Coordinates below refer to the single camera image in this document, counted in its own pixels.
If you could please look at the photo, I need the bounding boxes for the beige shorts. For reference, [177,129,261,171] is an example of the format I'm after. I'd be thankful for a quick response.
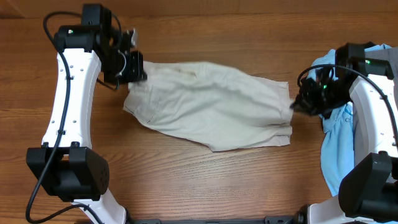
[124,62,293,152]

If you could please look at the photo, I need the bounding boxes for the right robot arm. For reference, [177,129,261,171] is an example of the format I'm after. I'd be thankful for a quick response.
[290,43,397,223]

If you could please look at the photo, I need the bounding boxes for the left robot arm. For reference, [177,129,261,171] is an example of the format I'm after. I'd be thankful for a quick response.
[26,4,147,224]

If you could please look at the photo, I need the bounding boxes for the light blue t-shirt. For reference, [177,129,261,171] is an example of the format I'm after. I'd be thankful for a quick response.
[306,43,393,197]

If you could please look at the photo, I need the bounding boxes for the grey garment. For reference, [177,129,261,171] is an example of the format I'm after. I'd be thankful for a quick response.
[350,47,397,165]

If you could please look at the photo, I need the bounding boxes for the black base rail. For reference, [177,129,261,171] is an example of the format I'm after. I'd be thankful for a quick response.
[126,215,296,224]

